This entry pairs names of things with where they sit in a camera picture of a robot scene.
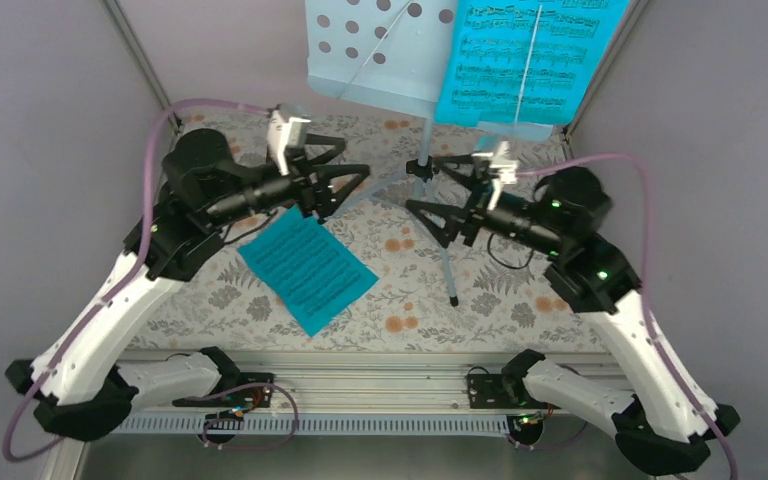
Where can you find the blue sheet music page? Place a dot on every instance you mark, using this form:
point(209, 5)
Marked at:
point(515, 62)
point(315, 275)

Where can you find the aluminium rail frame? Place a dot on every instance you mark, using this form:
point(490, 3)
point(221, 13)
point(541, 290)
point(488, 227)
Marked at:
point(349, 394)

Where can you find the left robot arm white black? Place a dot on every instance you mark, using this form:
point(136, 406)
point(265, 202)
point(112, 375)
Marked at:
point(79, 388)

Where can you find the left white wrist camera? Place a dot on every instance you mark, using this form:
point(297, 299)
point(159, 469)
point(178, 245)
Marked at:
point(287, 129)

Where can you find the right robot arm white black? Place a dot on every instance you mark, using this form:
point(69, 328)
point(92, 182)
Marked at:
point(664, 422)

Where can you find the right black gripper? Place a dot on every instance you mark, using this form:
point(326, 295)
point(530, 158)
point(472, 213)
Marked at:
point(454, 217)

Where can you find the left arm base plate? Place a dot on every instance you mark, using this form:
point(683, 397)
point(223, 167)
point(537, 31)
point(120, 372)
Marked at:
point(245, 400)

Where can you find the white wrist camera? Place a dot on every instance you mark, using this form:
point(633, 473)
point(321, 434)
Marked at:
point(287, 129)
point(493, 163)

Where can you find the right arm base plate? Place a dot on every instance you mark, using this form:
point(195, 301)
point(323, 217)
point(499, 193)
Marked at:
point(486, 391)

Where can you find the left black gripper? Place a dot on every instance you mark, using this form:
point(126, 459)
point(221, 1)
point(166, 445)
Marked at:
point(319, 197)

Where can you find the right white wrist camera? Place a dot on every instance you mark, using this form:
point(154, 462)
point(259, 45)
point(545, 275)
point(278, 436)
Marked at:
point(493, 163)

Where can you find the floral patterned table mat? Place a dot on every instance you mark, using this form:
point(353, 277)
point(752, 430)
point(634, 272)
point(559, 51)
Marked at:
point(488, 297)

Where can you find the light blue music stand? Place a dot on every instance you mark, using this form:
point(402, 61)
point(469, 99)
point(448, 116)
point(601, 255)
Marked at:
point(393, 55)

